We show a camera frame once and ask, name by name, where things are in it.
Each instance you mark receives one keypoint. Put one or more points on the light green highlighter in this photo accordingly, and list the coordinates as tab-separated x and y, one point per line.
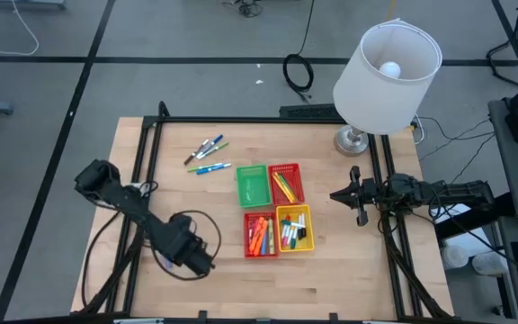
271	236

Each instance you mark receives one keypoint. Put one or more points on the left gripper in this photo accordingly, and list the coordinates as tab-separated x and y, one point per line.
191	254

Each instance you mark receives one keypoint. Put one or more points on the white paper roll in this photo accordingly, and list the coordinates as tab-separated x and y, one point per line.
488	263
454	256

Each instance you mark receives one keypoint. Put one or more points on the green capped thin marker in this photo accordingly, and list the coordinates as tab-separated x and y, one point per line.
202	168

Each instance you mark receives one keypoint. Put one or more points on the yellow thin marker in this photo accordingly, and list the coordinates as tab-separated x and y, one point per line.
283	188

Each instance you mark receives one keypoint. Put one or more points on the black aluminium table frame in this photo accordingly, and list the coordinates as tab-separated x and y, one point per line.
241	120

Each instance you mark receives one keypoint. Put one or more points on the red plastic basket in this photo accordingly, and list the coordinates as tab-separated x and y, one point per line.
247	216
274	197

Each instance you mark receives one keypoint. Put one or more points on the brown capped thin marker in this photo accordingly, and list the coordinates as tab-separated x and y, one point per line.
196	152

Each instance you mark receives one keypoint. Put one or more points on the green plastic basket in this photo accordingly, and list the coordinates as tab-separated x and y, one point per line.
253	185

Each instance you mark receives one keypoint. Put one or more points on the pink capped whiteboard marker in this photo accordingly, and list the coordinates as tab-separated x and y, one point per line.
286	239

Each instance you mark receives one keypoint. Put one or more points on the black table clamp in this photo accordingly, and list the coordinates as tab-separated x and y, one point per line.
333	317
202	316

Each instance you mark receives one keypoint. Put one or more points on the black capped whiteboard marker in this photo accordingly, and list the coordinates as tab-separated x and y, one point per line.
304	231
300	233

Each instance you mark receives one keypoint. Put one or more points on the purple highlighter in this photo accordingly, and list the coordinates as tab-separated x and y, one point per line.
166	261

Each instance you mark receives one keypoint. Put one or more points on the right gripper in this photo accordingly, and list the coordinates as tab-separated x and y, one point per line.
369	193

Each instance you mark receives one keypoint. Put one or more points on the orange thin marker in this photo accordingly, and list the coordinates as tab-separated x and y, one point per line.
286	187

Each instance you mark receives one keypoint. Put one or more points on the green capped whiteboard marker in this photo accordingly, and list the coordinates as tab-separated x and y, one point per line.
293	244
292	223

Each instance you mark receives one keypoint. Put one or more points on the blue capped thin marker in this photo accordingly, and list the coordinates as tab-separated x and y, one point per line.
209	145

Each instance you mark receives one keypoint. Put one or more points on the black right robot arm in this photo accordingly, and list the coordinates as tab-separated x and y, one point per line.
457	191

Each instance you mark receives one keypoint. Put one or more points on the table lamp white shade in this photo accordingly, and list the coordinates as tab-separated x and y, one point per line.
385	99

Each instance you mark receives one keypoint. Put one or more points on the red capped whiteboard marker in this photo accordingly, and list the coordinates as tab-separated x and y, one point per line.
287	218

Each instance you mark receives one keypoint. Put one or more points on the black bar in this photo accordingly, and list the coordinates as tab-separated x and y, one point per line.
475	220

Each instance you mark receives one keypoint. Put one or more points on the yellow plastic basket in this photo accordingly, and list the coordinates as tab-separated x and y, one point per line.
309	245

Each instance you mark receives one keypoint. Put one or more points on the silver aluminium bar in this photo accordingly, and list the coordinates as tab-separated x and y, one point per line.
380	322
138	321

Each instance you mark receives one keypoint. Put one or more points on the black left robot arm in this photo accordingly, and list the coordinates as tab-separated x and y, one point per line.
142	216

